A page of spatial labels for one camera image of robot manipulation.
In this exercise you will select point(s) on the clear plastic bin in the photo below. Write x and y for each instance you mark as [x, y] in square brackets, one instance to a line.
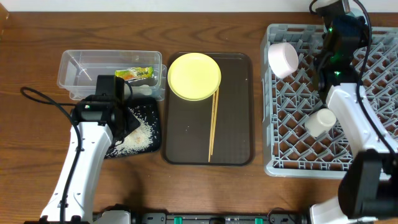
[79, 69]

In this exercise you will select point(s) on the rice pile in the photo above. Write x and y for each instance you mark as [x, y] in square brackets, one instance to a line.
[138, 141]

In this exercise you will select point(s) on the dark brown serving tray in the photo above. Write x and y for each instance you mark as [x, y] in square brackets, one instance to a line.
[186, 139]

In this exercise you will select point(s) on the pink bowl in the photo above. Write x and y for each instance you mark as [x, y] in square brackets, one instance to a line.
[283, 59]

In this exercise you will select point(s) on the black waste tray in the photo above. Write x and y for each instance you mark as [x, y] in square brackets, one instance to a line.
[152, 109]

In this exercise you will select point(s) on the white tissue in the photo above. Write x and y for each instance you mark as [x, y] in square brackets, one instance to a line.
[138, 91]

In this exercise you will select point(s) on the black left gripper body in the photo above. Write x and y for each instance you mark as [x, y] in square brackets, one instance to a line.
[123, 123]

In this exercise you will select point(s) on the wooden chopstick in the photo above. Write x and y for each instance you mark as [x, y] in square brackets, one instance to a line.
[216, 95]
[211, 126]

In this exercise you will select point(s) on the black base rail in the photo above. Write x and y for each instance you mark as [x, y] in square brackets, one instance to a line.
[120, 213]

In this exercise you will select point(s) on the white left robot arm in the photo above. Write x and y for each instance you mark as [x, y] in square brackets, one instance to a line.
[73, 198]

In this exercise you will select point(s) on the green snack wrapper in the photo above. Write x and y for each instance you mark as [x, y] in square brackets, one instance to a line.
[135, 73]

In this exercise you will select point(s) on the yellow plate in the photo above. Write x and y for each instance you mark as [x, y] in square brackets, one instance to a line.
[194, 76]

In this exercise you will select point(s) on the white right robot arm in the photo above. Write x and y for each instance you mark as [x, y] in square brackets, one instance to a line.
[368, 191]

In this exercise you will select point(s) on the grey dishwasher rack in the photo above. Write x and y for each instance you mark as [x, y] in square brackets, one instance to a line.
[289, 151]

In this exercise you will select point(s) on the white cup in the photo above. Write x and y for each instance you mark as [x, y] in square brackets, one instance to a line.
[320, 122]

